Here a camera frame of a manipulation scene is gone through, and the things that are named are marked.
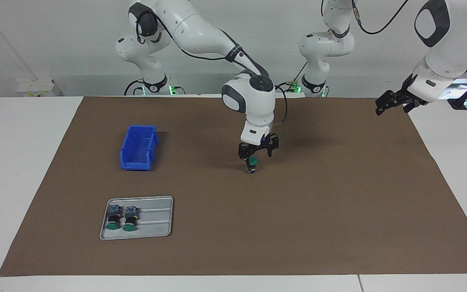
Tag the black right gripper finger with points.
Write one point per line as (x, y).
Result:
(247, 158)
(271, 152)

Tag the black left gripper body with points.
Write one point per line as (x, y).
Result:
(401, 96)

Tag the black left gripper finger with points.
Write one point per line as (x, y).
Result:
(409, 107)
(380, 109)

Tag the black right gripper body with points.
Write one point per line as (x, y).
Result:
(247, 149)

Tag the green push button switch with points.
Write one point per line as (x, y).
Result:
(113, 219)
(252, 163)
(130, 221)

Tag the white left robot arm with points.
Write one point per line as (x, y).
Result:
(452, 44)

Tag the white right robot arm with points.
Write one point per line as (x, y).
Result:
(258, 105)

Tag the brown table mat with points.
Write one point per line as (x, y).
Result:
(298, 223)

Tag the grey metal tray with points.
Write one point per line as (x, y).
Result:
(156, 219)

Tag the blue plastic storage bin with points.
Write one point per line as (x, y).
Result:
(138, 148)

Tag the white box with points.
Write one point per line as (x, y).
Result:
(39, 87)

